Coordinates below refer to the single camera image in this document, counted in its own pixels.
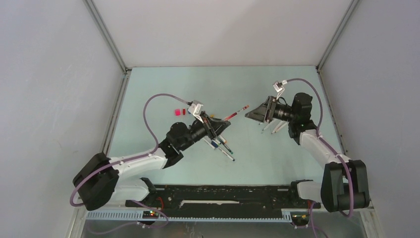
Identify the green capped marker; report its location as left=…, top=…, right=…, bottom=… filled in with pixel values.
left=261, top=120, right=274, bottom=133

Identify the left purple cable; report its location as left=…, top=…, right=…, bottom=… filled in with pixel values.
left=69, top=93, right=191, bottom=229

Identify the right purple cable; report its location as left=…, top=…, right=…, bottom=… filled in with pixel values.
left=286, top=78, right=355, bottom=238

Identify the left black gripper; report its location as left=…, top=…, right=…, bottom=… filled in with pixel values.
left=179, top=111, right=229, bottom=151

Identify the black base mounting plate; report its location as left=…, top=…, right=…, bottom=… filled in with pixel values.
left=141, top=185, right=311, bottom=218

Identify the red gel pen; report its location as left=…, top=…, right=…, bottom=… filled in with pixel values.
left=223, top=105, right=249, bottom=121

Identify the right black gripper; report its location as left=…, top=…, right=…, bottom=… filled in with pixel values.
left=245, top=96, right=297, bottom=123

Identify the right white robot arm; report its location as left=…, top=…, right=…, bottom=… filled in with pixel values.
left=245, top=92, right=370, bottom=212

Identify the aluminium frame post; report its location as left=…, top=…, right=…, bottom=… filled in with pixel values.
left=316, top=0, right=362, bottom=73
left=83, top=0, right=131, bottom=155

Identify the purple cable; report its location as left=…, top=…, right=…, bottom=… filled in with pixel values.
left=286, top=78, right=355, bottom=238
left=69, top=93, right=191, bottom=229

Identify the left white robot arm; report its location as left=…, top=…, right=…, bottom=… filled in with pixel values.
left=72, top=113, right=231, bottom=211

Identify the grey cable duct rail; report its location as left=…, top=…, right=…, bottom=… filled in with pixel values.
left=86, top=210, right=309, bottom=223

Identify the left aluminium frame post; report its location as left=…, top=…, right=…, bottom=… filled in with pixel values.
left=83, top=0, right=131, bottom=155

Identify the grey capped marker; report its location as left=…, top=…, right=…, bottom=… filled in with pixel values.
left=203, top=138, right=216, bottom=150

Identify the green gel pen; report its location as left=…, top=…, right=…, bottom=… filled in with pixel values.
left=220, top=140, right=233, bottom=154

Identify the right aluminium frame post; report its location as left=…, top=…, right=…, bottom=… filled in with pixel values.
left=316, top=0, right=362, bottom=73

